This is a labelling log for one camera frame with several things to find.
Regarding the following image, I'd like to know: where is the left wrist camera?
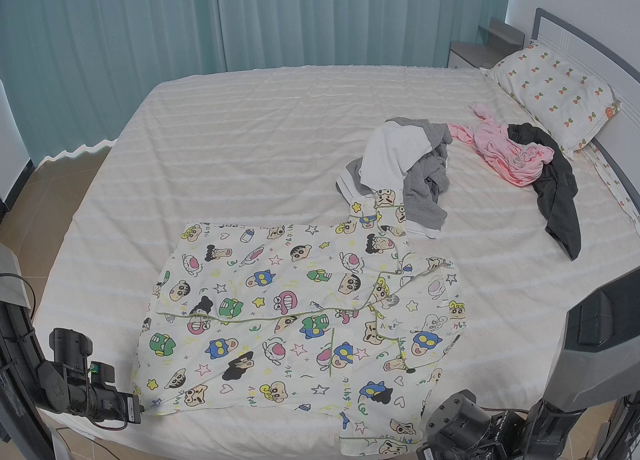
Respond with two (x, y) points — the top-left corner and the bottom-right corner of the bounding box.
(87, 360), (117, 390)

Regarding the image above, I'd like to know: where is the grey and white garment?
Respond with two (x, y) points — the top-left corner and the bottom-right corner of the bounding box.
(336, 117), (453, 240)

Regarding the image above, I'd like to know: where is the white printed pillow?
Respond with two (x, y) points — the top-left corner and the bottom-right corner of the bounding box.
(480, 40), (623, 164)

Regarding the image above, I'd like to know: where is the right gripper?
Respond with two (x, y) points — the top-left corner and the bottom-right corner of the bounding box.
(416, 440), (501, 460)

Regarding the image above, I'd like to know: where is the pink garment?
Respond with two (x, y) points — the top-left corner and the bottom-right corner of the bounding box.
(447, 102), (556, 188)

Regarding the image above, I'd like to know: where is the white printed pyjama top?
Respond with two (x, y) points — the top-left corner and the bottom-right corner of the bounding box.
(131, 188), (468, 459)

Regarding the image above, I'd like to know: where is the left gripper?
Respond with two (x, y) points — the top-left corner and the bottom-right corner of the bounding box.
(95, 387), (145, 425)

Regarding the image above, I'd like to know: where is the bed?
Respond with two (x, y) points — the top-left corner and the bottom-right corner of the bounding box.
(37, 7), (640, 460)

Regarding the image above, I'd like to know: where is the black garment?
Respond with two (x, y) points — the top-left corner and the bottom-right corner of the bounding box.
(507, 123), (581, 261)

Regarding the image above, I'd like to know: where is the blue-green curtain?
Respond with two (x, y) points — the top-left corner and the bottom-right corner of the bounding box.
(0, 0), (516, 164)

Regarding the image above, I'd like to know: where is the grey bedside table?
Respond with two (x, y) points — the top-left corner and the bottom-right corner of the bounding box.
(447, 17), (526, 69)

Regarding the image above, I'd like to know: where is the black cable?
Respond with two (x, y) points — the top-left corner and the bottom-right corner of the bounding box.
(87, 413), (132, 433)

